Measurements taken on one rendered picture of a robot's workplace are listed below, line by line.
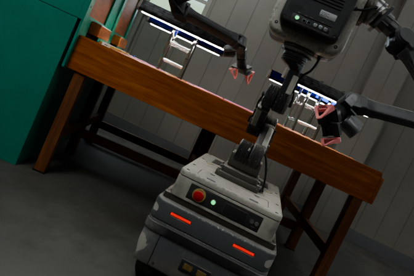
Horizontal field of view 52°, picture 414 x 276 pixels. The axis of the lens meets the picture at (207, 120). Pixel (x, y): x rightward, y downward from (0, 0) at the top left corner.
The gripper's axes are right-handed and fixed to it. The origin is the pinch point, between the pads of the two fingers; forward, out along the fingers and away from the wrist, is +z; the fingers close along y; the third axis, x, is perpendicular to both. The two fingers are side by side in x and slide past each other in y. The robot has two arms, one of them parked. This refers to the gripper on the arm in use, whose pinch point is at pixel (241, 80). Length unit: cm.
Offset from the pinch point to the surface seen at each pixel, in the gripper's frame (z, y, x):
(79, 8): -47, -56, -61
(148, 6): -35, -60, -15
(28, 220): 8, 1, -133
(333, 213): 190, 15, 118
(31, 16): -45, -72, -80
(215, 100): 0.5, 3.2, -25.0
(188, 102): 0.7, -6.3, -36.1
